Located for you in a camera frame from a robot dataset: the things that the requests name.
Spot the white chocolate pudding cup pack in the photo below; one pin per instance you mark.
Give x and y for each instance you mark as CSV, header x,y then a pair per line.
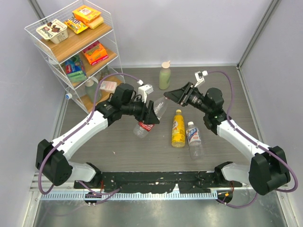
x,y
54,31

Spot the clear bottle blue white label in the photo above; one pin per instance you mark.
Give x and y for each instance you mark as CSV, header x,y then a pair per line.
x,y
194,141

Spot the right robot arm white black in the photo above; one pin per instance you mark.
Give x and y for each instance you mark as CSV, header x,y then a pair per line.
x,y
267,169

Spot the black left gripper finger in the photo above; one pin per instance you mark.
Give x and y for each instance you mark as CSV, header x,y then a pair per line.
x,y
148,115
145,126

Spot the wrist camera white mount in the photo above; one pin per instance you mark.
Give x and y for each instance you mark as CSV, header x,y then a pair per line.
x,y
200,77
144,90

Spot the green lotion bottle beige cap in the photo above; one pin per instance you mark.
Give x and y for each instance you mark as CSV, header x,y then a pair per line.
x,y
164,77

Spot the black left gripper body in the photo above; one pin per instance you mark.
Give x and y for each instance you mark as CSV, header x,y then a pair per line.
x,y
136,108

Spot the blue green sponge pack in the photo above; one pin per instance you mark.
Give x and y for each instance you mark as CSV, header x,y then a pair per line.
x,y
74,69

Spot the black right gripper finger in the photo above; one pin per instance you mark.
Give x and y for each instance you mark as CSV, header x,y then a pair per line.
x,y
180,101
177,93

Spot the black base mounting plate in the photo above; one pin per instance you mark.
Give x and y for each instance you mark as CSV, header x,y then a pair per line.
x,y
161,182

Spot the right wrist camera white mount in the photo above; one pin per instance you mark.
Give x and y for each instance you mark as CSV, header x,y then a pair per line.
x,y
200,77

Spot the yellow sponge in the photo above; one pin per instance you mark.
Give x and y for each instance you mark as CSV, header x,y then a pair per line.
x,y
95,23

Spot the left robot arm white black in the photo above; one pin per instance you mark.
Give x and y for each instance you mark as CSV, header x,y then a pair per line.
x,y
53,158

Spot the white slotted cable duct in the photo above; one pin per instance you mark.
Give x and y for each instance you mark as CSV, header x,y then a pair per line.
x,y
87,196

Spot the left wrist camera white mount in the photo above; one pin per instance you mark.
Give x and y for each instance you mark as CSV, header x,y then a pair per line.
x,y
144,90

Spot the yellow juice bottle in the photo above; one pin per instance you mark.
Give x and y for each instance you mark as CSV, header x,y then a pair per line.
x,y
178,130

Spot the clear bottle white cap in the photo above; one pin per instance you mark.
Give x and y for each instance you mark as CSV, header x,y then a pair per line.
x,y
68,96

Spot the pink white small packet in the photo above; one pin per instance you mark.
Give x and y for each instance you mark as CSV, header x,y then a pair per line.
x,y
108,86

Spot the yellow candy bag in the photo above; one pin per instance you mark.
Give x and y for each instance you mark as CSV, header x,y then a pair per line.
x,y
75,25

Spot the orange cracker box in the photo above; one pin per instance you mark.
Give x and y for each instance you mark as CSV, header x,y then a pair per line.
x,y
86,14

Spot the green soap dispenser bottle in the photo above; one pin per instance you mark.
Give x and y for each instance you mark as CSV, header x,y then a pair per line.
x,y
92,91

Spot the orange pink candy box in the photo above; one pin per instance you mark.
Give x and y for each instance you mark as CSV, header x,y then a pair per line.
x,y
95,53

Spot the clear bottle red label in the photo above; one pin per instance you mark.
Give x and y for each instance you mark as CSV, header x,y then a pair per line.
x,y
142,129

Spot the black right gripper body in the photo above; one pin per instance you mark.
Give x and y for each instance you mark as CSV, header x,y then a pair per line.
x,y
195,99

